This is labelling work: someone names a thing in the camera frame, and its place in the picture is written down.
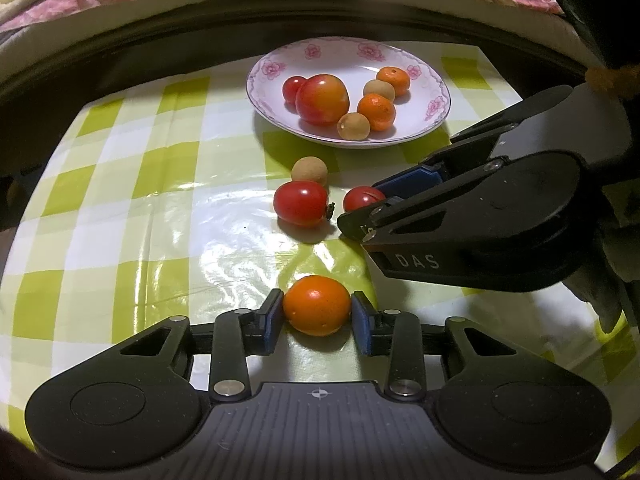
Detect green white checkered tablecloth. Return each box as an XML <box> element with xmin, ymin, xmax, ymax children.
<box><xmin>1</xmin><ymin>42</ymin><xmax>639</xmax><ymax>468</ymax></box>

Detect small orange mandarin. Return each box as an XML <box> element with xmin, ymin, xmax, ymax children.
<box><xmin>376</xmin><ymin>66</ymin><xmax>411</xmax><ymax>96</ymax></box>

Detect tan longan top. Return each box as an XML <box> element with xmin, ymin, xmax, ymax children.
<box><xmin>291</xmin><ymin>156</ymin><xmax>329</xmax><ymax>186</ymax></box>

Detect large dimpled orange mandarin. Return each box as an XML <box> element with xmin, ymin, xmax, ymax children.
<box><xmin>357</xmin><ymin>93</ymin><xmax>396</xmax><ymax>132</ymax></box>

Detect grey mattress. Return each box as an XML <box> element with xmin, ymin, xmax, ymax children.
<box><xmin>1</xmin><ymin>0</ymin><xmax>601</xmax><ymax>81</ymax></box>

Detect white plate pink flowers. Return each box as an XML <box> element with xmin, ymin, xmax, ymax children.
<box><xmin>246</xmin><ymin>37</ymin><xmax>451</xmax><ymax>150</ymax></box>

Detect red cherry tomato with stem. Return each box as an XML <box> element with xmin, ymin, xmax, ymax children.
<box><xmin>273</xmin><ymin>180</ymin><xmax>335</xmax><ymax>228</ymax></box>

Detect dark bed frame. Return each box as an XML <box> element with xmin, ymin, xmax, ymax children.
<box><xmin>1</xmin><ymin>0</ymin><xmax>588</xmax><ymax>117</ymax></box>

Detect tan longan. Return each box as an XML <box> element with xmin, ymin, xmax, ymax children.
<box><xmin>336</xmin><ymin>113</ymin><xmax>371</xmax><ymax>141</ymax></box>
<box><xmin>362</xmin><ymin>79</ymin><xmax>396</xmax><ymax>102</ymax></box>
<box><xmin>291</xmin><ymin>156</ymin><xmax>329</xmax><ymax>186</ymax></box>

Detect large red tomato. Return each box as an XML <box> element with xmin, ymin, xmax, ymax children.
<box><xmin>295</xmin><ymin>74</ymin><xmax>350</xmax><ymax>126</ymax></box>

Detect gloved right hand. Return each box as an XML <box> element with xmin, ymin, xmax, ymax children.
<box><xmin>563</xmin><ymin>178</ymin><xmax>639</xmax><ymax>334</ymax></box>

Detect smooth orange tomato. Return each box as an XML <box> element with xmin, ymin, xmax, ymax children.
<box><xmin>282</xmin><ymin>275</ymin><xmax>352</xmax><ymax>337</ymax></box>

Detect small red cherry tomato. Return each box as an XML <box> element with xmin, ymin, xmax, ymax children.
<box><xmin>282</xmin><ymin>75</ymin><xmax>306</xmax><ymax>105</ymax></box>

